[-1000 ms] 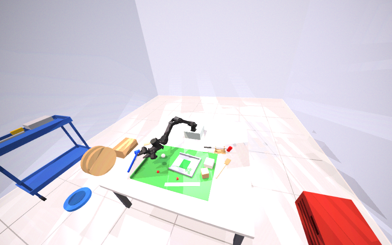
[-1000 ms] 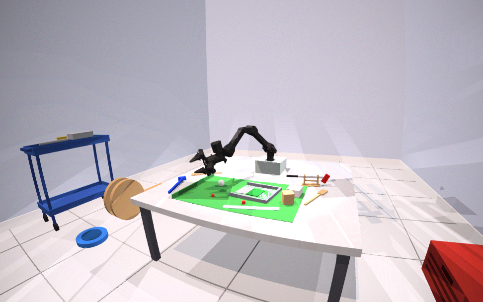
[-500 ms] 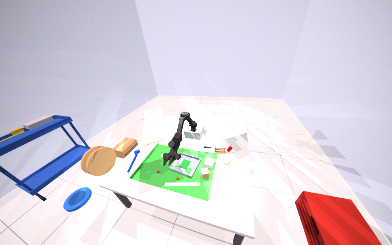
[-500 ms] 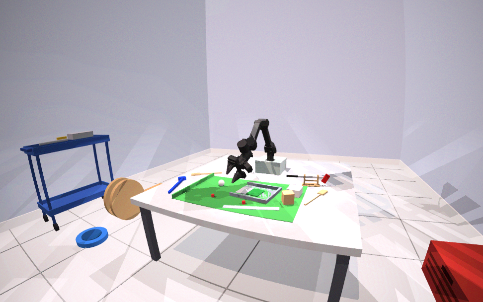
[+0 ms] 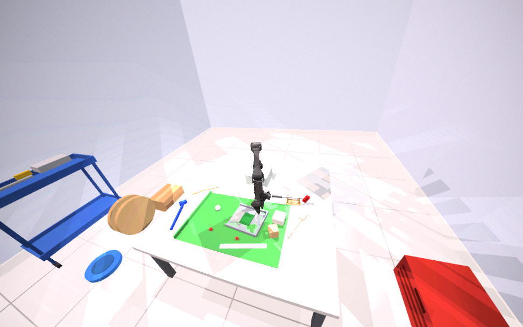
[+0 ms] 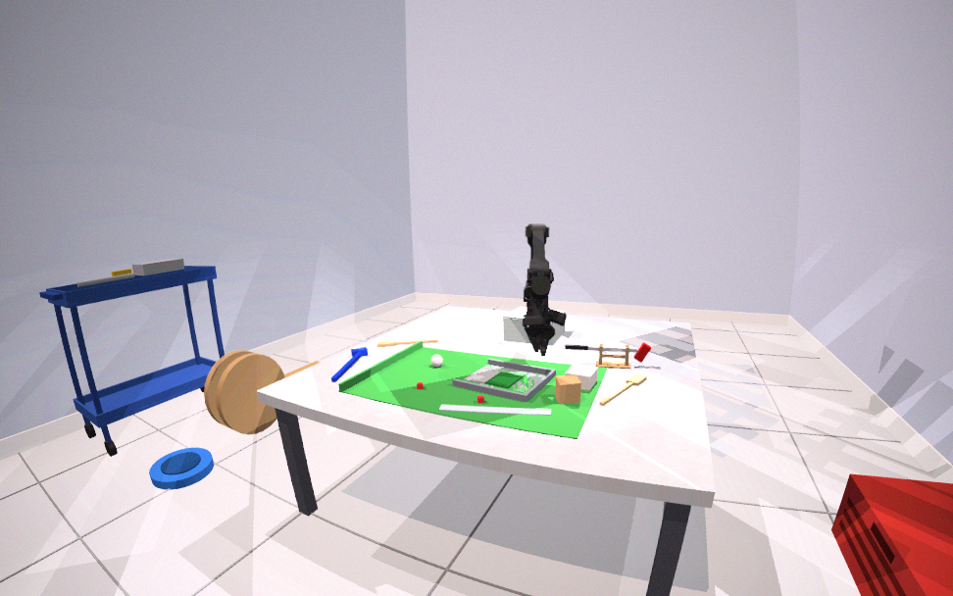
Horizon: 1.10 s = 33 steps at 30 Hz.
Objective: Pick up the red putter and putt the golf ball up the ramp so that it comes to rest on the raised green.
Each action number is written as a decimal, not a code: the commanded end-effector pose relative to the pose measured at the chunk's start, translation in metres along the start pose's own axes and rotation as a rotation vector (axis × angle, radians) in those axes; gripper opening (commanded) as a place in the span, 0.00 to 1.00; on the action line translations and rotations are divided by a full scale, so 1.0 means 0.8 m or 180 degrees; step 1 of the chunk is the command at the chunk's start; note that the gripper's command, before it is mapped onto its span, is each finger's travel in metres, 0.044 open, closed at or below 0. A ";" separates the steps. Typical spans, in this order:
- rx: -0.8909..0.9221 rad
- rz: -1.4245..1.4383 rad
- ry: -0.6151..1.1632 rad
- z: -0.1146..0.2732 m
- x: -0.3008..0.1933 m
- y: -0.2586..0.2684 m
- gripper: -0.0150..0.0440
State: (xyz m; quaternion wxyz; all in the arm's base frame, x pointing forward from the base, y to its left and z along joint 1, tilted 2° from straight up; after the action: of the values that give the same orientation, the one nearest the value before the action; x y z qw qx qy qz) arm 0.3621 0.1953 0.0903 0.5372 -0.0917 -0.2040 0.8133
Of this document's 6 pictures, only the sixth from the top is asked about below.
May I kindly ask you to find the white flat bar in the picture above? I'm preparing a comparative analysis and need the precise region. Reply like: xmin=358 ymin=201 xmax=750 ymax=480
xmin=439 ymin=404 xmax=550 ymax=416

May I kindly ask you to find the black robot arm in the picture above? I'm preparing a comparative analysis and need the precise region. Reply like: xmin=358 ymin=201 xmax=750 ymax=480
xmin=524 ymin=223 xmax=568 ymax=326

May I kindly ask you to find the green flat mat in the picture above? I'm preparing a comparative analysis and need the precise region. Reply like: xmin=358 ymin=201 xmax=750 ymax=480
xmin=338 ymin=347 xmax=607 ymax=439

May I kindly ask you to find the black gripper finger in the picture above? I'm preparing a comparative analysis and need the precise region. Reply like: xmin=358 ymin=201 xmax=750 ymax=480
xmin=539 ymin=334 xmax=554 ymax=357
xmin=525 ymin=326 xmax=545 ymax=352

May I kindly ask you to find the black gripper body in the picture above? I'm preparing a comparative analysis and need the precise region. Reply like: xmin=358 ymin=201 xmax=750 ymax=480
xmin=523 ymin=302 xmax=555 ymax=335

